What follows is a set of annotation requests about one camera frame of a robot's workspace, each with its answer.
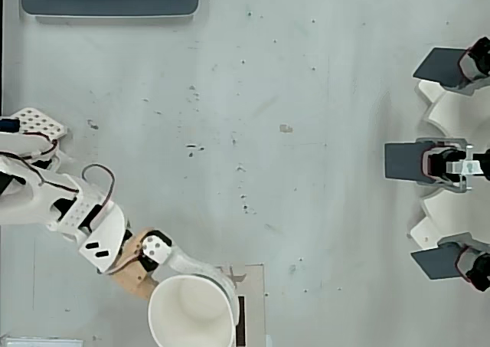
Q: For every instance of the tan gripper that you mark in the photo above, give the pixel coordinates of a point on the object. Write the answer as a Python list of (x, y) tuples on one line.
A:
[(155, 248)]

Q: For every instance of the black paper cup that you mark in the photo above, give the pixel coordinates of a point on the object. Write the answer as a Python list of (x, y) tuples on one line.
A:
[(187, 312)]

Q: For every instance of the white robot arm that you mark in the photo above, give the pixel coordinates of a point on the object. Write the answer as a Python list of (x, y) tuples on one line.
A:
[(42, 194)]

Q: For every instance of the printed paper mat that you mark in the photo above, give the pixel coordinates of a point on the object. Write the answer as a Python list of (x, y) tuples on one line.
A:
[(253, 305)]

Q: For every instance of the grey flap dispenser unit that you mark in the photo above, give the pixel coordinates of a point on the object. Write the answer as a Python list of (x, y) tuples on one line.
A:
[(440, 65), (436, 264), (402, 161)]

